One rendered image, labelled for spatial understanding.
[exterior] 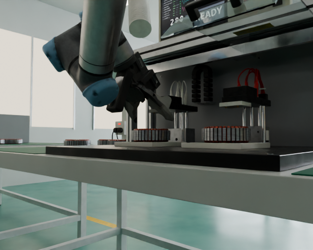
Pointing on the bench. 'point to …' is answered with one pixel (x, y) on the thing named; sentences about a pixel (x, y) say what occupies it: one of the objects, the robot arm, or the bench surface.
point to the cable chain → (203, 84)
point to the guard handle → (191, 9)
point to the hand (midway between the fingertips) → (152, 123)
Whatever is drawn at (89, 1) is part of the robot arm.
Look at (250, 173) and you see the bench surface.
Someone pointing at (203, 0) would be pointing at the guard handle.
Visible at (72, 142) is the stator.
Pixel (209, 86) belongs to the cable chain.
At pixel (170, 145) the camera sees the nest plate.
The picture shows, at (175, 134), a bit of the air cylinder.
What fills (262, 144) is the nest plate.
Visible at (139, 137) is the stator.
